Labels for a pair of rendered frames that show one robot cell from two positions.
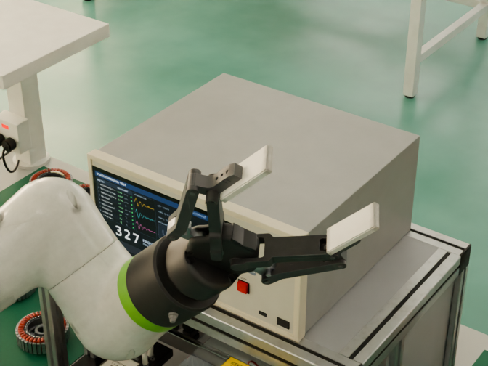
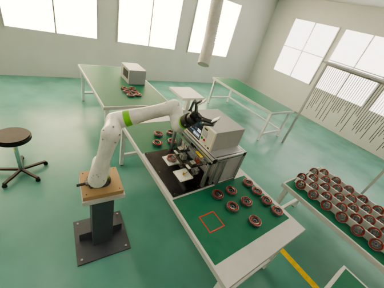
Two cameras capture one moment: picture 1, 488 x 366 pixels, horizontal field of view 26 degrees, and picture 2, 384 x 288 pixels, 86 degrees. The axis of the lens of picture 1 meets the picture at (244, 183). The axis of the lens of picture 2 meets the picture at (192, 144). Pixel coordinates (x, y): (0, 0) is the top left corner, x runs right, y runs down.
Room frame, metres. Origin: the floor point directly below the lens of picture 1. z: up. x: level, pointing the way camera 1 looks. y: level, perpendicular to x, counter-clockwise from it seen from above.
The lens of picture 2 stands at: (-0.27, -0.25, 2.14)
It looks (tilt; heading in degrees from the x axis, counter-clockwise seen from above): 32 degrees down; 12
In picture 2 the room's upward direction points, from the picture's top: 16 degrees clockwise
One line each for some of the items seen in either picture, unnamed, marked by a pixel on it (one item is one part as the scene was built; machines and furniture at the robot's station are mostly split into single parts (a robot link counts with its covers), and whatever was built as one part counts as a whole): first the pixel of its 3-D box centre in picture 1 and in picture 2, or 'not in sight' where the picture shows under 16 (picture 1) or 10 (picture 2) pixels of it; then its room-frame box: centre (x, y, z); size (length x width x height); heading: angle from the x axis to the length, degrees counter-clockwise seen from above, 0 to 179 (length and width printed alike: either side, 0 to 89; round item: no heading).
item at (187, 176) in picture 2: not in sight; (183, 175); (1.26, 0.08, 0.78); 0.15 x 0.15 x 0.01; 55
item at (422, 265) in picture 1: (249, 248); (209, 138); (1.59, -0.01, 1.09); 0.68 x 0.44 x 0.05; 55
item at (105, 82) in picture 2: not in sight; (120, 102); (2.87, 1.99, 0.38); 1.85 x 1.10 x 0.75; 55
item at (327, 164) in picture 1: (256, 193); (214, 128); (1.58, -0.02, 1.22); 0.44 x 0.39 x 0.20; 55
